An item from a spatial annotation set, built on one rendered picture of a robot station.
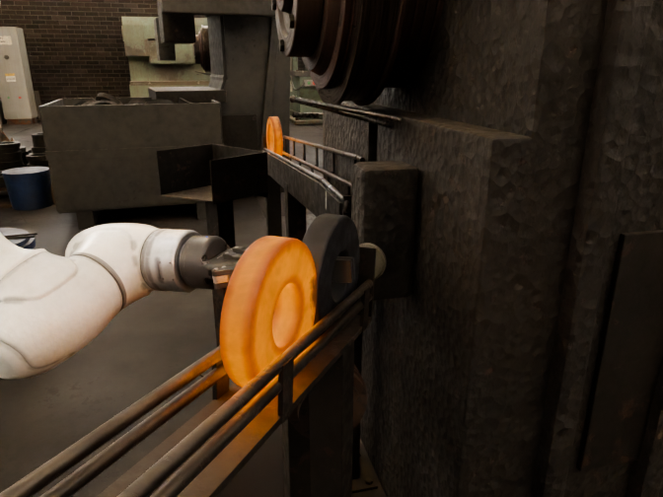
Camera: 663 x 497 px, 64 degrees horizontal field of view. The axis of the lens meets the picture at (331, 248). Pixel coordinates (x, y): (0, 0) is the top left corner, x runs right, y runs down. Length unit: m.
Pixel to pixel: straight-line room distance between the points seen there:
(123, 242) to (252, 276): 0.34
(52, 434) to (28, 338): 1.04
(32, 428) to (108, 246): 1.05
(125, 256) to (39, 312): 0.14
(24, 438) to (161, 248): 1.07
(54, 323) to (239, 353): 0.29
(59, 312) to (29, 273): 0.06
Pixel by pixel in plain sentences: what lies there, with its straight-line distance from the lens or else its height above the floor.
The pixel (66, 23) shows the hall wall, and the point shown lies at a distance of 11.32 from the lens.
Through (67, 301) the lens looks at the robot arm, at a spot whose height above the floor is 0.69.
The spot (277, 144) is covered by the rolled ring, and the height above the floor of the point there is 0.67.
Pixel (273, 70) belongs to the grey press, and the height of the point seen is 0.93.
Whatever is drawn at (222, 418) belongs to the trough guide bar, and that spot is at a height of 0.71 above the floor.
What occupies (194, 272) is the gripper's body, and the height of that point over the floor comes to 0.70.
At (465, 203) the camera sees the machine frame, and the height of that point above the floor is 0.77.
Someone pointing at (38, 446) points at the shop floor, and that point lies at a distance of 1.69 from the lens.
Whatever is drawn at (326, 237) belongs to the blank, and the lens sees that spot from 0.62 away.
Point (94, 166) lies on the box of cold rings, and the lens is 3.51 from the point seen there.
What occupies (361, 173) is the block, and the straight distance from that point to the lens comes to 0.88.
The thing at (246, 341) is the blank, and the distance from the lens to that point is 0.47.
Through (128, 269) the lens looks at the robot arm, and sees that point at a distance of 0.78.
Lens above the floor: 0.96
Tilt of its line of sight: 19 degrees down
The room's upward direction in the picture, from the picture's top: straight up
